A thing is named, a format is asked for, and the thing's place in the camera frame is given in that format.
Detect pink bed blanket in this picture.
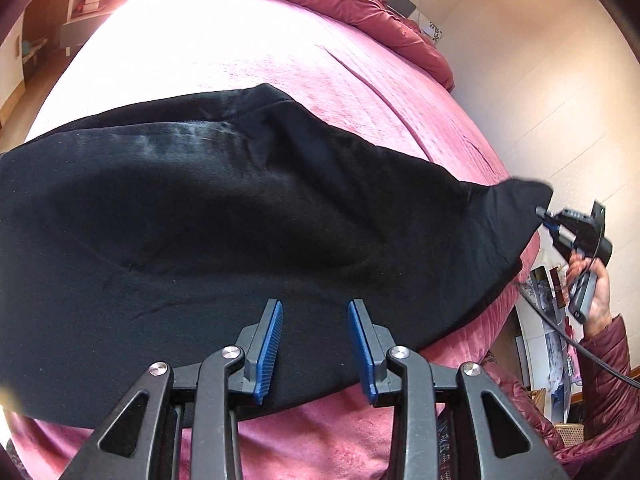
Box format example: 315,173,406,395
0,0,543,480

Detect printed paper stack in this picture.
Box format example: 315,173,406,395
529,265,570,319

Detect maroon puffer jacket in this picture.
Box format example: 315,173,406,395
480,357,640,480

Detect person's right forearm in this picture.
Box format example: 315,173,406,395
582,314,640,453

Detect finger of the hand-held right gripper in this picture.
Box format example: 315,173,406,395
535,204,565,226
546,226,576,253

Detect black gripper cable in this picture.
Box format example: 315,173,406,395
520,290,640,389

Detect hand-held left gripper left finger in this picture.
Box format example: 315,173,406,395
59,299,285,480

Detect white shelf unit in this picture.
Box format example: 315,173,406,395
514,307,581,422

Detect dark grey headboard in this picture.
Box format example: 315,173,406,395
384,0,419,24

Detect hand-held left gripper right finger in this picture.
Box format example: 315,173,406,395
348,299,571,480

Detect black pants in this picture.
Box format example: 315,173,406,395
0,82,553,428

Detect wicker basket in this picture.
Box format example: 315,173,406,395
554,422,589,444

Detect white cabinet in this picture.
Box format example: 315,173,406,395
59,0,151,57

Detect person's right hand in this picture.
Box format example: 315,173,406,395
566,253,614,339

